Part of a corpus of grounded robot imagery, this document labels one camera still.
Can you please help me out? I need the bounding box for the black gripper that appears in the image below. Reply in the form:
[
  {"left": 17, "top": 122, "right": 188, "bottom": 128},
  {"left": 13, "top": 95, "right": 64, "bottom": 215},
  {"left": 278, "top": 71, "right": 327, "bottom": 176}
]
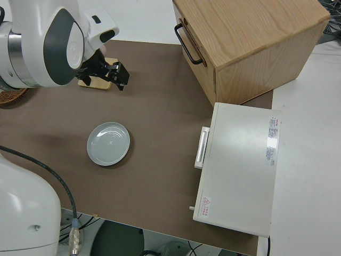
[{"left": 76, "top": 50, "right": 131, "bottom": 91}]

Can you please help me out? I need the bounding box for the gray round plate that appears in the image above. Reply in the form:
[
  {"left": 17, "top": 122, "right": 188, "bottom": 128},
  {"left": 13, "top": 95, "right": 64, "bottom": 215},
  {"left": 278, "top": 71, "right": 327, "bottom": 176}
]
[{"left": 86, "top": 122, "right": 132, "bottom": 167}]

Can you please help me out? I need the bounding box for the wooden mug tree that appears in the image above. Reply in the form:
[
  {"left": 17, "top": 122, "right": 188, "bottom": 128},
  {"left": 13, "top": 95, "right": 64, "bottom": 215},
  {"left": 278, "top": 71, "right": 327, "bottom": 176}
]
[{"left": 77, "top": 57, "right": 112, "bottom": 91}]

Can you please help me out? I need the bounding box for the black cabinet handle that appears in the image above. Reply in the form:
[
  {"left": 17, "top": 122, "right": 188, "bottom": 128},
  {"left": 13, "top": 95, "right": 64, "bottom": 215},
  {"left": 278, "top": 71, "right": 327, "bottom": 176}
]
[{"left": 174, "top": 23, "right": 204, "bottom": 66}]

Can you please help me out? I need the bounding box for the dark round floor base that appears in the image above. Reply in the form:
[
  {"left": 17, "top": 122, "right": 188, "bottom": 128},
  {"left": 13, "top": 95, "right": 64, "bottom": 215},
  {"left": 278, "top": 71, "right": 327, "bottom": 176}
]
[{"left": 90, "top": 220, "right": 144, "bottom": 256}]

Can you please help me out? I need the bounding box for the brown wicker basket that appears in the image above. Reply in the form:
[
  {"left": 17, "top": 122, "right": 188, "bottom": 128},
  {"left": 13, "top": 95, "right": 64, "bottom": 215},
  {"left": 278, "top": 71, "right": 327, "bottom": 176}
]
[{"left": 0, "top": 87, "right": 29, "bottom": 105}]

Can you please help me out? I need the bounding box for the white toaster oven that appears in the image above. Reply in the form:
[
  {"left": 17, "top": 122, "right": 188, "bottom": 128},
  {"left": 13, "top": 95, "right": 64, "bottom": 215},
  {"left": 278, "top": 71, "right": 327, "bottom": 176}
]
[{"left": 192, "top": 102, "right": 282, "bottom": 238}]

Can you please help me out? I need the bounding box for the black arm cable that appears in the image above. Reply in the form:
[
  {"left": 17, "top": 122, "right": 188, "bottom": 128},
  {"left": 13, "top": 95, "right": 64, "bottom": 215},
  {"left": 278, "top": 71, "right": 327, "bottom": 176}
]
[{"left": 0, "top": 145, "right": 82, "bottom": 255}]

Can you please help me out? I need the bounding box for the wooden drawer cabinet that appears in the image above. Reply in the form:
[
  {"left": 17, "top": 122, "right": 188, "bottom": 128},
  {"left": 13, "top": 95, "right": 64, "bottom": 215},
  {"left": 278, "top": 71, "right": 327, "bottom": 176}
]
[{"left": 172, "top": 0, "right": 331, "bottom": 107}]

